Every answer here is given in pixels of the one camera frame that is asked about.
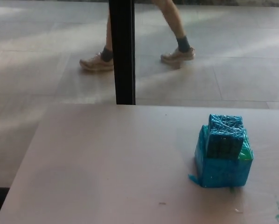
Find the small blue taped cube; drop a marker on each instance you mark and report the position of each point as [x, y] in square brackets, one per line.
[223, 133]

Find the big blue taped cube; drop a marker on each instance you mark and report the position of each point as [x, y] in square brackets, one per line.
[223, 172]

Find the grey ankle sock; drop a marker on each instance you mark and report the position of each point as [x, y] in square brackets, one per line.
[183, 44]
[107, 54]

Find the beige sneaker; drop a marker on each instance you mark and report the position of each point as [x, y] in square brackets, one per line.
[176, 57]
[95, 63]

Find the bare person leg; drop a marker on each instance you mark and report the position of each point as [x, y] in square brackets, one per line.
[169, 16]
[109, 35]

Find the black window frame post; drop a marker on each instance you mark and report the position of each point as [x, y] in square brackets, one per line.
[123, 46]

